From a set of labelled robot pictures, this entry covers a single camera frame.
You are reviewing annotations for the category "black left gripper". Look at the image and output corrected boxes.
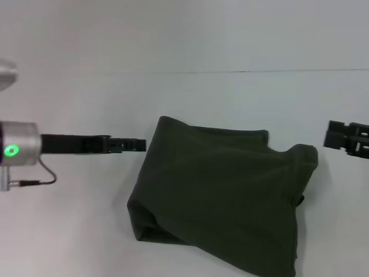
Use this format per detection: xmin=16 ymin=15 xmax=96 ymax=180
xmin=40 ymin=133 xmax=147 ymax=156

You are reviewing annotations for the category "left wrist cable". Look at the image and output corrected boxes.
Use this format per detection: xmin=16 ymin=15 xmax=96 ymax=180
xmin=11 ymin=157 xmax=58 ymax=187

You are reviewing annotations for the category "silver left wrist angled plug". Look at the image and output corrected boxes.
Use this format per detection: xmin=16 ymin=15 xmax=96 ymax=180
xmin=0 ymin=166 xmax=14 ymax=192

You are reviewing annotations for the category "dark green FREE t-shirt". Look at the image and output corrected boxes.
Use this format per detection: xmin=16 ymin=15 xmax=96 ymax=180
xmin=126 ymin=115 xmax=319 ymax=277

